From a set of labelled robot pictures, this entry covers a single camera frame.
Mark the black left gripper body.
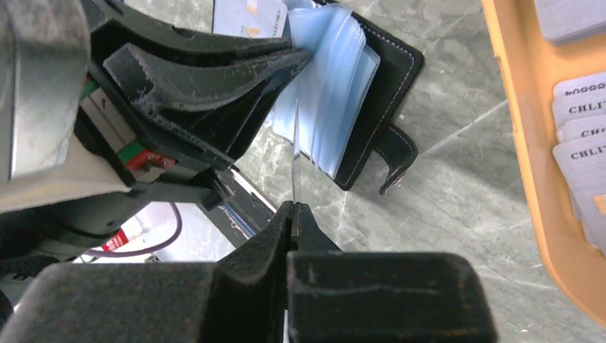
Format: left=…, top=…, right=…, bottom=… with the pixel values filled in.
left=76, top=58, right=232, bottom=209

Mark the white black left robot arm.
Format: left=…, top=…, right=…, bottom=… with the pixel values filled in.
left=1, top=1, right=312, bottom=322

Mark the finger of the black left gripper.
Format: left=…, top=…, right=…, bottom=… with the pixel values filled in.
left=81, top=0, right=293, bottom=64
left=102, top=44, right=311, bottom=164

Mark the black leather card holder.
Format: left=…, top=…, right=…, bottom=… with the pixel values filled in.
left=270, top=1, right=424, bottom=199

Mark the orange oval tray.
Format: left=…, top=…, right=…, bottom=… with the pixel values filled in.
left=482, top=1, right=605, bottom=325

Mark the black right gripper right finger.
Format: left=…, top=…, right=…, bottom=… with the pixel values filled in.
left=286, top=203, right=498, bottom=342

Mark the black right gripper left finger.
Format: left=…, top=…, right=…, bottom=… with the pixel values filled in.
left=1, top=202, right=294, bottom=342

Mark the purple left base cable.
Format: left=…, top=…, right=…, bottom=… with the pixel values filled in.
left=82, top=202, right=183, bottom=259

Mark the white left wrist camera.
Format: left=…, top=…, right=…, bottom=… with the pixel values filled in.
left=1, top=1, right=128, bottom=212

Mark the white VIP card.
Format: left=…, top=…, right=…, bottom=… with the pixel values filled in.
left=212, top=0, right=288, bottom=39

